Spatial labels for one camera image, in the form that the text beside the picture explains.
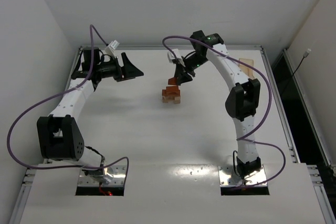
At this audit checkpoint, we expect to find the red-brown triangle wood block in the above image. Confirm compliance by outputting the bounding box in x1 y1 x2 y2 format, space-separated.
168 77 178 86

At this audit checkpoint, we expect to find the red-brown arch wood block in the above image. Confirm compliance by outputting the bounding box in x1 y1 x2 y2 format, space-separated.
165 86 180 96

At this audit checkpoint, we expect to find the red-brown long wood block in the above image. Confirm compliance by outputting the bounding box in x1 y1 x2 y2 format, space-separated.
162 89 181 100

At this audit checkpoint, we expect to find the translucent orange plastic box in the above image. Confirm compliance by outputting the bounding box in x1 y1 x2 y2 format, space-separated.
238 58 255 79

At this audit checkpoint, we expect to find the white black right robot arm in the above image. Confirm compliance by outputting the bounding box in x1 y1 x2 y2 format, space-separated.
169 30 261 179

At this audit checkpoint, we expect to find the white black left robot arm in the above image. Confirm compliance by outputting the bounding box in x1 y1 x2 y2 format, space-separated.
37 47 144 183

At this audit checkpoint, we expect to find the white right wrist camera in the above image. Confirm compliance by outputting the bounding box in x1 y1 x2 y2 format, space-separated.
167 49 183 64

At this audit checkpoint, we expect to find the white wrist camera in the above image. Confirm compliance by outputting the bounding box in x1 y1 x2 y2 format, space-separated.
167 49 183 64
104 40 120 58

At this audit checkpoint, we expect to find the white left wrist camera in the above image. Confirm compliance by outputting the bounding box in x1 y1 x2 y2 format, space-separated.
104 40 120 58

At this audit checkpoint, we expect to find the aluminium table frame rail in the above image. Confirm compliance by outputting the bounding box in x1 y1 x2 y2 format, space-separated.
78 45 265 51

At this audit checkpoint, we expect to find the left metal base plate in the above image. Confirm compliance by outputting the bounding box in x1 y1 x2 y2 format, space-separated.
78 165 126 187

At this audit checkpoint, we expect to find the metal base plate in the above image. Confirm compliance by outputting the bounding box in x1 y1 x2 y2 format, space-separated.
78 165 126 187
218 166 268 188

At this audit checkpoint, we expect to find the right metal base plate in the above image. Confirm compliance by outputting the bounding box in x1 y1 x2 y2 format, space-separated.
218 166 268 188

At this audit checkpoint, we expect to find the black cable with white plug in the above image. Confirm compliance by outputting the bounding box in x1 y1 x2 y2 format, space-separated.
285 48 312 88

